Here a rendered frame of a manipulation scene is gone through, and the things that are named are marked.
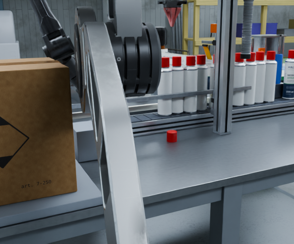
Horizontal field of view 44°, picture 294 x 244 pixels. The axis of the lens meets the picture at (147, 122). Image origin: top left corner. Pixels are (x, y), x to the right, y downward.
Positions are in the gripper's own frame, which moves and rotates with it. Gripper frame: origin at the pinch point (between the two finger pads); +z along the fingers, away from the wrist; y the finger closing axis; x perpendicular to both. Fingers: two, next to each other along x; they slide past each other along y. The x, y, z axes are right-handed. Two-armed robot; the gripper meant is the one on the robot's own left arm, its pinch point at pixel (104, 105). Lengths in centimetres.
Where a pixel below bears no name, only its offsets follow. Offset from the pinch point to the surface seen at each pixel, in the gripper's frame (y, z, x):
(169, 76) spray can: -3.0, 8.2, -23.2
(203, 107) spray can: -2.8, 27.1, -26.6
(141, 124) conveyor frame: -5.8, 11.9, -4.4
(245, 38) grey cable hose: -12, 14, -50
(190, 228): 21, 86, 8
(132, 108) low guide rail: 2.9, 9.3, -7.0
